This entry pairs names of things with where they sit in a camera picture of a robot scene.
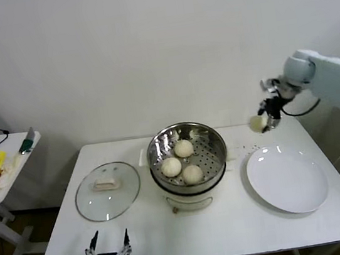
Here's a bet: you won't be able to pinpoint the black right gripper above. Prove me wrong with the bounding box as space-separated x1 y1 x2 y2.
255 94 288 134

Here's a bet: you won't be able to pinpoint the white steamed baozi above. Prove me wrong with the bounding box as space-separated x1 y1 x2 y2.
248 114 269 134
181 163 206 187
160 156 184 179
173 138 196 160

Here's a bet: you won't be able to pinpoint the glass lid beige handle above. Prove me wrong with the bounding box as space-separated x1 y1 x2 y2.
70 158 146 226

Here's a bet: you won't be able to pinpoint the stainless steel steamer basket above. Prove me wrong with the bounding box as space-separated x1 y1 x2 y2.
134 114 242 202

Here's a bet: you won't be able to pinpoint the scattered dark crumbs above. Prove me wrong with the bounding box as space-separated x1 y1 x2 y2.
234 141 260 155

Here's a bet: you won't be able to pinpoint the white round plate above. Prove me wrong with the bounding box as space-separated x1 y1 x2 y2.
243 139 332 220

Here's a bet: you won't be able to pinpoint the white electric pot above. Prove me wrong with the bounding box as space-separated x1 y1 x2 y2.
149 157 247 217

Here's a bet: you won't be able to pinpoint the white side table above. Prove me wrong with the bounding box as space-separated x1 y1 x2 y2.
0 129 58 255

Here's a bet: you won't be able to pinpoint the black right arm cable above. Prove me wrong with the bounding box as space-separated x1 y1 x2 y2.
280 98 323 119

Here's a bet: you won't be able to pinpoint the green handled scraper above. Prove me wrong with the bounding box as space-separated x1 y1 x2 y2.
14 126 38 156

